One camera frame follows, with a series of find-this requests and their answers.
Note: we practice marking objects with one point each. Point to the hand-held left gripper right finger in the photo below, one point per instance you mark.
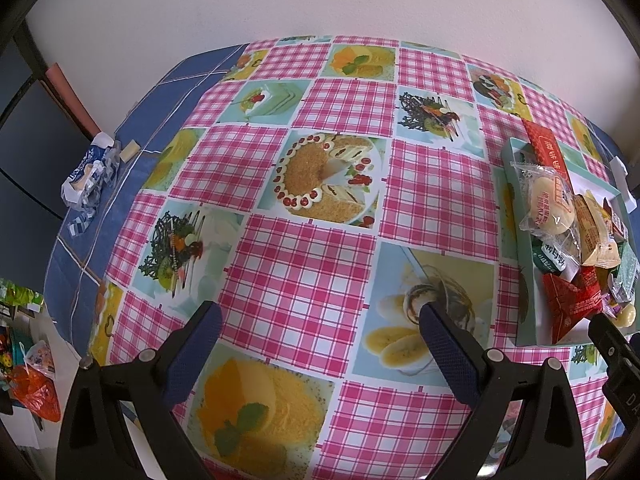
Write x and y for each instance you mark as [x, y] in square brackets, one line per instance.
[450, 352]

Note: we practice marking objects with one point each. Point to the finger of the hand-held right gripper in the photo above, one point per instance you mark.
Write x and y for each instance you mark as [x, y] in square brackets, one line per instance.
[607, 340]

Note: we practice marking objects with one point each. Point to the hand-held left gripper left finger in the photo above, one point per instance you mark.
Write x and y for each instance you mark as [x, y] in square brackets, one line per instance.
[195, 345]

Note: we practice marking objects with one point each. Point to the clear packet with white bun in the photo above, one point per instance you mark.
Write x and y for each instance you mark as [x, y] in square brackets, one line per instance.
[622, 316]

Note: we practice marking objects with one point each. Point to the red flower-print snack packet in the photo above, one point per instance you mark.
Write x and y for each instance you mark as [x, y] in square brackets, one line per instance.
[570, 300]

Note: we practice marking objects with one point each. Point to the teal snack packet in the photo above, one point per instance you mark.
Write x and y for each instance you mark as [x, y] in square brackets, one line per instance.
[627, 272]

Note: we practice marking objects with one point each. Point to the teal tray with white inside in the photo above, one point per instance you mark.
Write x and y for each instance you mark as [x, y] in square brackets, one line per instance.
[525, 305]

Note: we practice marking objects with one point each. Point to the green white biscuit packet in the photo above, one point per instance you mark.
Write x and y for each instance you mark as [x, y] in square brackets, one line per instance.
[555, 257]

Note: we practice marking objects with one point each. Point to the cream wafer packet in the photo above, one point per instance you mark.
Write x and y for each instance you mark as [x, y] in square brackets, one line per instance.
[595, 230]

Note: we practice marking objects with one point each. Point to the clear bun packet orange label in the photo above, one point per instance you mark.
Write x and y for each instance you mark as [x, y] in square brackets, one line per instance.
[545, 205]

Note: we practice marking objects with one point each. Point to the red gold-patterned snack packet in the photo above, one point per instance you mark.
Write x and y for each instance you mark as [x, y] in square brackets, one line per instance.
[547, 147]

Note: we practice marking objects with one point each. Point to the white charger block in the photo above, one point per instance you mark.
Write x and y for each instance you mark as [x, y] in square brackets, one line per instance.
[624, 185]

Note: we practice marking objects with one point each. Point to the orange plastic bag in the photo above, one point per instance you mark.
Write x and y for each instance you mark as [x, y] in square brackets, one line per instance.
[37, 390]

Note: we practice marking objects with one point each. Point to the small blue white wrapper piece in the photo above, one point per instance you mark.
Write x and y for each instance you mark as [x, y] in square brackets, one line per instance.
[82, 222]

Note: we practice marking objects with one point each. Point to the green snack bag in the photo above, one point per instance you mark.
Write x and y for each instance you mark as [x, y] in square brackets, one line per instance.
[22, 297]

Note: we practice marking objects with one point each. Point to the blue white crumpled wrapper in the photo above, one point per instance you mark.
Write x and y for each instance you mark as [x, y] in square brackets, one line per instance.
[90, 175]

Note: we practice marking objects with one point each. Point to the small cream block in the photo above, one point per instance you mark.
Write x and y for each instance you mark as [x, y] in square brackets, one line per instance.
[130, 150]

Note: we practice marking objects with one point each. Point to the pink checked printed tablecloth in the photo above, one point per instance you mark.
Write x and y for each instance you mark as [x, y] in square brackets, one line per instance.
[340, 105]

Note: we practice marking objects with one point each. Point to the dark cabinet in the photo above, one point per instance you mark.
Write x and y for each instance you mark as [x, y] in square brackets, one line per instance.
[30, 125]

